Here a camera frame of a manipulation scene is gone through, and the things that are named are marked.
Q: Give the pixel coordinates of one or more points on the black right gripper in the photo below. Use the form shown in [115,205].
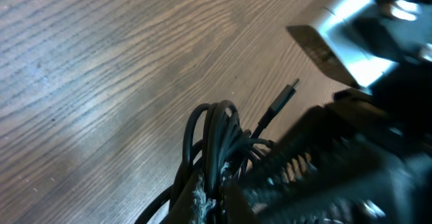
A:
[395,112]

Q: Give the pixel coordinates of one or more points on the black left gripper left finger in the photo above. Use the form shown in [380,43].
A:
[190,208]

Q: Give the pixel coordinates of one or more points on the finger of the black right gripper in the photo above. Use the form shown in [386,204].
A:
[343,163]

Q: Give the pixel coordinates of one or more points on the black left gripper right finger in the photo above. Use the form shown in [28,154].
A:
[235,208]

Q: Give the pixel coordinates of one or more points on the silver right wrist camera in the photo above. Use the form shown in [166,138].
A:
[325,31]

